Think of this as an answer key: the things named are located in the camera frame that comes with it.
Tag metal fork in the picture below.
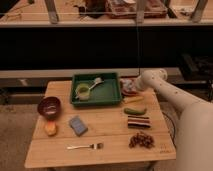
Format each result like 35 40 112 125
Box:
67 143 104 150

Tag green plastic tray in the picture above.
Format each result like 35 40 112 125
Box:
70 72 122 107

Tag brown toy grapes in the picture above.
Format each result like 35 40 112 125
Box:
129 132 154 148

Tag yellow toy corn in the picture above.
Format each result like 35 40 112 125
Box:
123 96 143 104

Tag white spoon in tray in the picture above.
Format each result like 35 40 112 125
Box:
75 77 105 100

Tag orange toy fruit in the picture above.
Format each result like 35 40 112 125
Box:
44 121 57 136

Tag green plastic cup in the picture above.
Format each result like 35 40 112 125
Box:
75 83 90 100

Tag white towel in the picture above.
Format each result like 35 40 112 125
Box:
120 79 136 91

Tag red bowl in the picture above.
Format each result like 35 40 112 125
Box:
121 88 138 97

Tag dark maroon bowl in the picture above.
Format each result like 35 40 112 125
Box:
37 96 61 120

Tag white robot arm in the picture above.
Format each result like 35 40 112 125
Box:
135 69 213 171

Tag green toy cucumber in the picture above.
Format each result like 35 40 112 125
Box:
123 108 147 115

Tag blue sponge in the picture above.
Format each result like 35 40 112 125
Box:
69 116 88 136

